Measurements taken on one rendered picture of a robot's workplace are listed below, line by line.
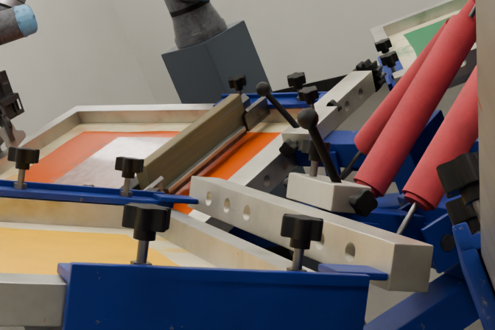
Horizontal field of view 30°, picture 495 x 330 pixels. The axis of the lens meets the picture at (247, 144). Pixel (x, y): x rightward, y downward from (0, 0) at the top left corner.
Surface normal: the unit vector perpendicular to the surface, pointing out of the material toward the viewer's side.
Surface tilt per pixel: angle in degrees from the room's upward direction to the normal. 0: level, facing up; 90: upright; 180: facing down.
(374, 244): 58
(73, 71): 90
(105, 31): 90
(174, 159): 100
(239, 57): 90
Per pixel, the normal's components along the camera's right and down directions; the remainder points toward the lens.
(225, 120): 0.83, 0.01
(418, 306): -0.37, -0.89
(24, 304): 0.42, 0.09
